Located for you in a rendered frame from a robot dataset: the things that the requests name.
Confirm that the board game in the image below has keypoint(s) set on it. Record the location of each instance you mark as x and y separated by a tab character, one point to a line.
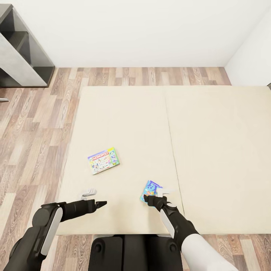
103	160
150	189

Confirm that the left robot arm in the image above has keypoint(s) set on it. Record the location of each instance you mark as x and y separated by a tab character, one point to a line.
29	252

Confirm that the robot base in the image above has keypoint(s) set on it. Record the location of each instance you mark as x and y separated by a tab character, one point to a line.
134	252

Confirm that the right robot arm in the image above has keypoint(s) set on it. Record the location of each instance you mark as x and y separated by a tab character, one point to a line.
198	253

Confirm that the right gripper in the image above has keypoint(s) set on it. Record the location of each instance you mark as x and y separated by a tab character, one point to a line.
152	200

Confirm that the desk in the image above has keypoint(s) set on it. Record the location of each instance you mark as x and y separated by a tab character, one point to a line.
23	63

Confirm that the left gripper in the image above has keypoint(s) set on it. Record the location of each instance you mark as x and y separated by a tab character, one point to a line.
87	206

